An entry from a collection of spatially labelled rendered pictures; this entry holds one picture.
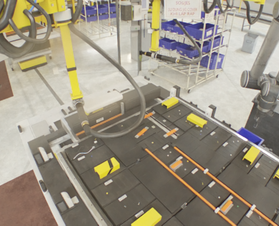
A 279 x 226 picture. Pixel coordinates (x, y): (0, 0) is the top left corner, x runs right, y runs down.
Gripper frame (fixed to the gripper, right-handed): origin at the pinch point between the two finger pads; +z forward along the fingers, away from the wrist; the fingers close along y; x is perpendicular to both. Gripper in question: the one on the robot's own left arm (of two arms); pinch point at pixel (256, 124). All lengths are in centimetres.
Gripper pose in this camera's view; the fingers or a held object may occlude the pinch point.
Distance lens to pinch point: 185.4
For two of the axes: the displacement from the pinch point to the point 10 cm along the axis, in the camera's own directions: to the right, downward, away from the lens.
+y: -7.8, 3.7, -5.0
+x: 6.2, 4.7, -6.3
